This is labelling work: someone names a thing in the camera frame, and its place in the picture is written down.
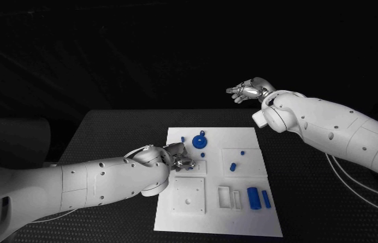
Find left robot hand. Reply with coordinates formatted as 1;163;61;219
161;142;195;173

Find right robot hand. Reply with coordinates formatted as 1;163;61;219
224;76;276;104

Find blue gear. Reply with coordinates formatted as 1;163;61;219
191;135;207;150

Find white cable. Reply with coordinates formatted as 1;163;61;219
123;145;154;158
28;208;77;224
331;155;378;192
324;152;378;209

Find thin blue cylinder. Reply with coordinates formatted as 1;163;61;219
260;190;271;209

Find white task board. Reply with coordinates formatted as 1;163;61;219
152;127;284;238

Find thick blue cylinder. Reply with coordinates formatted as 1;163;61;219
246;187;262;210

